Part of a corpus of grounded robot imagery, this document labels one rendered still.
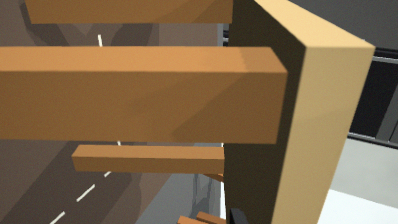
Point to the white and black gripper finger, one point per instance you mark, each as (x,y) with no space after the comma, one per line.
(237,216)

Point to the brown flat mat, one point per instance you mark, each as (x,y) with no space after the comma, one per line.
(38,180)

